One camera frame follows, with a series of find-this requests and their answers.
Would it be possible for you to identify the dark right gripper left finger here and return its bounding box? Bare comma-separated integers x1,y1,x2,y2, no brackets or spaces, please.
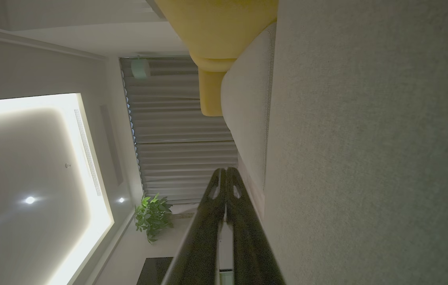
160,168,227,285

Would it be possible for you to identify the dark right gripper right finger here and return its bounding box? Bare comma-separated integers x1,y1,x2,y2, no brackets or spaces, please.
226,167,286,285

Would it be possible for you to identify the green potted plant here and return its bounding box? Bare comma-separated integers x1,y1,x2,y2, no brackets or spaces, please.
134,193,174,244

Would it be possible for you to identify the grey pleated curtain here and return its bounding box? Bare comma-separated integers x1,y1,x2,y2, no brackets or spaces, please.
120,57,238,204

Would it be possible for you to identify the grey sofa cushion section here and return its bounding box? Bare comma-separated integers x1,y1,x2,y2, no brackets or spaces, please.
221,23,276,222

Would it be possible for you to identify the grey fabric sofa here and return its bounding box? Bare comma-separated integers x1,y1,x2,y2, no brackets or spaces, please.
263,0,448,285

